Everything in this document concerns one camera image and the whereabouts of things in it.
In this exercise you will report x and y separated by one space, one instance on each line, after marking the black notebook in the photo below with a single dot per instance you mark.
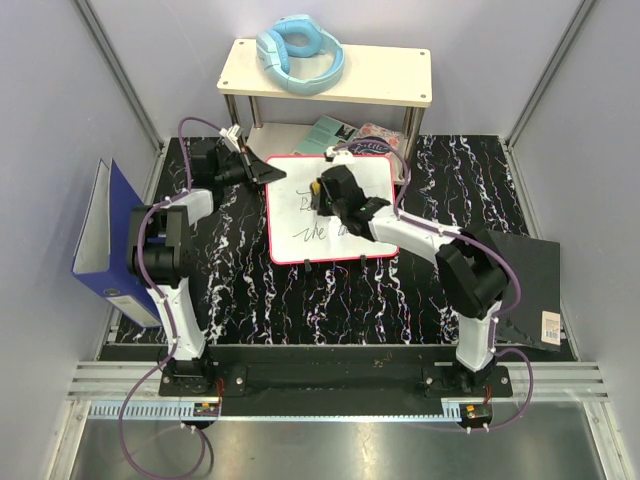
536 320

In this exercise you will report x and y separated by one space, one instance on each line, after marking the white two-tier shelf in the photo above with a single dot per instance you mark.
373 75

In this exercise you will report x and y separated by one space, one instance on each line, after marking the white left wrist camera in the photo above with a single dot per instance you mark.
232 137

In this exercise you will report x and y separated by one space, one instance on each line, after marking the Little Women floral book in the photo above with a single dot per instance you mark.
369 138

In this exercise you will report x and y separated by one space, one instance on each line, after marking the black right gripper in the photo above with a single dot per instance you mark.
320 206

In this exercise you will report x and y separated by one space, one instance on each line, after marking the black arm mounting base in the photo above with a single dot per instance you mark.
339 382

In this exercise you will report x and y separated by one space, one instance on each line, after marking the grey slotted cable duct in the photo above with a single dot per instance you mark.
155 410

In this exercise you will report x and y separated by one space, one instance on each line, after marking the pink framed whiteboard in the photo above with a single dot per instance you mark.
297 234

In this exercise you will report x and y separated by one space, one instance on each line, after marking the light blue headphones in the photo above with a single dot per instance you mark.
299 37

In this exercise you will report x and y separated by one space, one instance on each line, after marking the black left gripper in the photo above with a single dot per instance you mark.
255 169

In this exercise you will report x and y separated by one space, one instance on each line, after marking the teal paperback book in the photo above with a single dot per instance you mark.
326 132

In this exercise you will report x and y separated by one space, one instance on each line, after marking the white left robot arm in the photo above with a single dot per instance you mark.
160 254

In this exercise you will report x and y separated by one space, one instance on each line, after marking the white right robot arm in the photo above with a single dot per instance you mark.
478 283

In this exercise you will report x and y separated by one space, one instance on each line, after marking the blue ring binder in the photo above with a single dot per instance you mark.
100 256

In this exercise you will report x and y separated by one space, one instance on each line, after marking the yellow whiteboard eraser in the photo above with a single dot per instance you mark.
316 191

